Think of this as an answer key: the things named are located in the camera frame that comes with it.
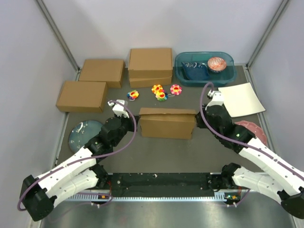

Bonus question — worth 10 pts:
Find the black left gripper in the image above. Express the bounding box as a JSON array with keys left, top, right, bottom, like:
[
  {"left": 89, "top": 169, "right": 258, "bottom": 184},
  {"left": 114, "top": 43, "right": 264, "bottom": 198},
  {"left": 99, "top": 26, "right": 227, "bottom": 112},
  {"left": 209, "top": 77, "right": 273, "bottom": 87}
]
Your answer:
[{"left": 112, "top": 110, "right": 140, "bottom": 147}]

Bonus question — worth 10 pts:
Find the brown cardboard box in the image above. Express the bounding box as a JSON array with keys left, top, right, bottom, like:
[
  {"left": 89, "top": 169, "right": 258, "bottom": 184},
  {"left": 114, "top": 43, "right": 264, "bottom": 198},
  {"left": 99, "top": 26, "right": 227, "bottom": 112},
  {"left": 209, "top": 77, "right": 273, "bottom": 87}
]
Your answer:
[{"left": 139, "top": 107, "right": 196, "bottom": 140}]

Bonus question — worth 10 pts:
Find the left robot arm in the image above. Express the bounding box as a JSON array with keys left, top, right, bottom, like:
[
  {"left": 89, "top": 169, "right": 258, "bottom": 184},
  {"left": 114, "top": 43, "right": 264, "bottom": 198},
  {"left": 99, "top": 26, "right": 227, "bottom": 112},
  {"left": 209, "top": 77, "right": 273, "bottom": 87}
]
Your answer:
[{"left": 17, "top": 115, "right": 140, "bottom": 221}]

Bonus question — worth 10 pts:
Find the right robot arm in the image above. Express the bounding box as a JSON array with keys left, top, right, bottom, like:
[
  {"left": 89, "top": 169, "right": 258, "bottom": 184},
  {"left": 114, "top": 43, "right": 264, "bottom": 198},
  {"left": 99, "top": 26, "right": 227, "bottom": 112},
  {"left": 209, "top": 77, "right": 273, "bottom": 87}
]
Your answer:
[{"left": 196, "top": 104, "right": 304, "bottom": 219}]

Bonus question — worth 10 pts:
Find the folded cardboard box back left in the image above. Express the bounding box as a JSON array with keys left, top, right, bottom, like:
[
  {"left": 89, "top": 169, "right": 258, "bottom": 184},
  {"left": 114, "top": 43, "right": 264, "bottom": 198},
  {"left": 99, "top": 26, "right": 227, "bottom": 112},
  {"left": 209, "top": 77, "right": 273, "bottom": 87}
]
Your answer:
[{"left": 79, "top": 59, "right": 125, "bottom": 88}]

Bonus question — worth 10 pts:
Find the folded cardboard box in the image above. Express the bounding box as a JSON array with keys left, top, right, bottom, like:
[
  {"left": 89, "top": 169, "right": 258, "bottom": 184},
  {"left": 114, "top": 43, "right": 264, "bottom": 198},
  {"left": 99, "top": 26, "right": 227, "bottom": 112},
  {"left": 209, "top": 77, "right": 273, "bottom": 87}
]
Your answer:
[
  {"left": 56, "top": 81, "right": 108, "bottom": 113},
  {"left": 79, "top": 59, "right": 125, "bottom": 88}
]

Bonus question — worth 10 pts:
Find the folded cardboard box front left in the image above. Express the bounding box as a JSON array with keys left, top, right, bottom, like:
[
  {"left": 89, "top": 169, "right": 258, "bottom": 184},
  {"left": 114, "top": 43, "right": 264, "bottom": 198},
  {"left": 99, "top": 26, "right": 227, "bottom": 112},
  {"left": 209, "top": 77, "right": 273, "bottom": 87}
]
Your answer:
[{"left": 56, "top": 81, "right": 108, "bottom": 113}]

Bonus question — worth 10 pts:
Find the stacked cardboard box top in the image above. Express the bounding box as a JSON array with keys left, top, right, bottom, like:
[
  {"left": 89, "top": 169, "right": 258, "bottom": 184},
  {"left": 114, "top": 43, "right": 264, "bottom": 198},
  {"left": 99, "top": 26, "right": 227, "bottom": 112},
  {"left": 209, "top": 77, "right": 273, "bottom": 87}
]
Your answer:
[{"left": 128, "top": 48, "right": 173, "bottom": 78}]

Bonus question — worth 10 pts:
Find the white square plate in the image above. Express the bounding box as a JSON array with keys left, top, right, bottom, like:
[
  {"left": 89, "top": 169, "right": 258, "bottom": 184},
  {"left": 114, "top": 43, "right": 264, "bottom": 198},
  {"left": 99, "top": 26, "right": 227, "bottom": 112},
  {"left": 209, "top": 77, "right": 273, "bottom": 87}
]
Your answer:
[{"left": 218, "top": 82, "right": 266, "bottom": 118}]

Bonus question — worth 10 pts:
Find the blue flower plush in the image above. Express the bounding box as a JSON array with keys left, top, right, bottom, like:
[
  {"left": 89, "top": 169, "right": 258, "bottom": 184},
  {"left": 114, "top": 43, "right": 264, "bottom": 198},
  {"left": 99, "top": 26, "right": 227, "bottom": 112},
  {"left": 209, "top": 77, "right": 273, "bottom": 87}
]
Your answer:
[{"left": 127, "top": 90, "right": 139, "bottom": 101}]

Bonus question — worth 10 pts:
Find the pink dotted plate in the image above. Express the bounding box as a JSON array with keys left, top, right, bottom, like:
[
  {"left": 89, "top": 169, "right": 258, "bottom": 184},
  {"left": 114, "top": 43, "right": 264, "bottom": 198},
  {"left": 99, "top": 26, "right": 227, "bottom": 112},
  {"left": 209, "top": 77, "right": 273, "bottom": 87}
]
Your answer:
[{"left": 235, "top": 120, "right": 267, "bottom": 146}]

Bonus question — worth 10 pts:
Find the blue round plate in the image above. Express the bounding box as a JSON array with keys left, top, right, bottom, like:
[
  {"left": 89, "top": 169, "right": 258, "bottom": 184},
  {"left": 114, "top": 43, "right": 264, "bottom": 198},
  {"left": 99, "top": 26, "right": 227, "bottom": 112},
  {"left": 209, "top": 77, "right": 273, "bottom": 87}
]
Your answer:
[{"left": 68, "top": 120, "right": 103, "bottom": 153}]

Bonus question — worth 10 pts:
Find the rainbow flower plush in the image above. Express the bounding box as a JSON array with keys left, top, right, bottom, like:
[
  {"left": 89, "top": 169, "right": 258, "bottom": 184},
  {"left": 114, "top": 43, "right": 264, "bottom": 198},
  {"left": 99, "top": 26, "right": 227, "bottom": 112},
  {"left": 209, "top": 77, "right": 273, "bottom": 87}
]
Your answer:
[{"left": 155, "top": 90, "right": 175, "bottom": 102}]

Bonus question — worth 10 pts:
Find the orange flower plush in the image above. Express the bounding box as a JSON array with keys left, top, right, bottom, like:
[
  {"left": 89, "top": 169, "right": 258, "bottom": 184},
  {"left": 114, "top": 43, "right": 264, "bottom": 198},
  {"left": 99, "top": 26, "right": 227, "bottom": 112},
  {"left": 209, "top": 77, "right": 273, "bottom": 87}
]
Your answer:
[{"left": 152, "top": 84, "right": 163, "bottom": 94}]

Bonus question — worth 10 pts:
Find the pink flower plush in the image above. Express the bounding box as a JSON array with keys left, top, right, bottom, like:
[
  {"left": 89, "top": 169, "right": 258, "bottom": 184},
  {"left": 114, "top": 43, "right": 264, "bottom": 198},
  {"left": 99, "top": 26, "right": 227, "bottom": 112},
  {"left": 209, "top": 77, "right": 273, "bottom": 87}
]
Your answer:
[{"left": 170, "top": 84, "right": 182, "bottom": 96}]

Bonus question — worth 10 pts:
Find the blue patterned bowl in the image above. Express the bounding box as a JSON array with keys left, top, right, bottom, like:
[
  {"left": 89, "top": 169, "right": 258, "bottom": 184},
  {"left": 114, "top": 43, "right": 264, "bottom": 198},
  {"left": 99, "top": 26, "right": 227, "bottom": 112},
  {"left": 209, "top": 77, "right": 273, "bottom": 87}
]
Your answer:
[{"left": 181, "top": 62, "right": 210, "bottom": 81}]

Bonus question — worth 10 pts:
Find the red patterned bowl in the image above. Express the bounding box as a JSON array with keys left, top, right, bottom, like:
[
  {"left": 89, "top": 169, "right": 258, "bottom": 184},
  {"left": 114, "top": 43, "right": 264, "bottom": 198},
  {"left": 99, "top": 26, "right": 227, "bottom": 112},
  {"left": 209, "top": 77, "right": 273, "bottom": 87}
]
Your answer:
[{"left": 207, "top": 57, "right": 227, "bottom": 73}]

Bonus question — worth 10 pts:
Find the teal plastic bin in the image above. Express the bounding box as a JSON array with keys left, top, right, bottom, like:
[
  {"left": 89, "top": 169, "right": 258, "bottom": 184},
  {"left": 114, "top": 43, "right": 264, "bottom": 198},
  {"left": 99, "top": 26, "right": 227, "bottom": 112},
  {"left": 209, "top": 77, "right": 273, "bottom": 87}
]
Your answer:
[{"left": 174, "top": 51, "right": 237, "bottom": 87}]

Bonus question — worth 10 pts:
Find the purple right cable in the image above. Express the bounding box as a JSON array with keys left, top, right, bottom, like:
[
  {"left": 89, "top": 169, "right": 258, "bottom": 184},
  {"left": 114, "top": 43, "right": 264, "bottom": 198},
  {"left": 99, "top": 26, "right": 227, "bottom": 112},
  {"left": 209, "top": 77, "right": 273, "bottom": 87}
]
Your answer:
[{"left": 199, "top": 82, "right": 304, "bottom": 206}]

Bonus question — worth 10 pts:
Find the purple cable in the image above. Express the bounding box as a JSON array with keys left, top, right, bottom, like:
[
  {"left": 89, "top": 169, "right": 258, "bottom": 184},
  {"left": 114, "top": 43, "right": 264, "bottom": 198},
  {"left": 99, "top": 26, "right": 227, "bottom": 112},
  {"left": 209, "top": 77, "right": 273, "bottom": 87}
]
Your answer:
[
  {"left": 17, "top": 99, "right": 137, "bottom": 211},
  {"left": 199, "top": 82, "right": 304, "bottom": 206}
]

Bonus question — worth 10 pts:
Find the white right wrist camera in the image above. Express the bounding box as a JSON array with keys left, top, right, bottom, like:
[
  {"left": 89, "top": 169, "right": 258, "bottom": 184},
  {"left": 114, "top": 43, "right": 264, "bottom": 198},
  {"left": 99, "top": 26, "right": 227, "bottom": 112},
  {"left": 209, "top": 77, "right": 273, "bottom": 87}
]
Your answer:
[{"left": 207, "top": 90, "right": 224, "bottom": 107}]

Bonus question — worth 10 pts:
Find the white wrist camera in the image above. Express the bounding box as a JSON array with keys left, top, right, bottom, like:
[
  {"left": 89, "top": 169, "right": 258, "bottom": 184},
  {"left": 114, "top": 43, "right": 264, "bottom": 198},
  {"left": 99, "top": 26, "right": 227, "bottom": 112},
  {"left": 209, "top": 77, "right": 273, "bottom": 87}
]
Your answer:
[
  {"left": 207, "top": 90, "right": 224, "bottom": 107},
  {"left": 107, "top": 99, "right": 130, "bottom": 118}
]

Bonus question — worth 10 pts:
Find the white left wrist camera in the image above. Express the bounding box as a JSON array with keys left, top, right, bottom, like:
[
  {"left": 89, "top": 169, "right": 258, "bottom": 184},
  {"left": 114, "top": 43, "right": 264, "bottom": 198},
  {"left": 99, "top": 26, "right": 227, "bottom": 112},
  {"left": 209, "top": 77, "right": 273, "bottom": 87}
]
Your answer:
[{"left": 107, "top": 99, "right": 130, "bottom": 118}]

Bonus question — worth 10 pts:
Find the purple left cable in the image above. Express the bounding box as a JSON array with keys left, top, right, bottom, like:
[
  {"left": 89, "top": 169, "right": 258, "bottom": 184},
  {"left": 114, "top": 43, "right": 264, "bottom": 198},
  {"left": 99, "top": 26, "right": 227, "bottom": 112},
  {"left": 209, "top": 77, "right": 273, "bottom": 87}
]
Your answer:
[{"left": 17, "top": 99, "right": 137, "bottom": 211}]

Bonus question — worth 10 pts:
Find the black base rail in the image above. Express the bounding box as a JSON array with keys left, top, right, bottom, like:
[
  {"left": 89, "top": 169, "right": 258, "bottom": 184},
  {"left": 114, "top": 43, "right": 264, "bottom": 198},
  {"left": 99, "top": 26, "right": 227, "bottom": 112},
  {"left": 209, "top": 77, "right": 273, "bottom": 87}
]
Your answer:
[{"left": 95, "top": 172, "right": 240, "bottom": 198}]

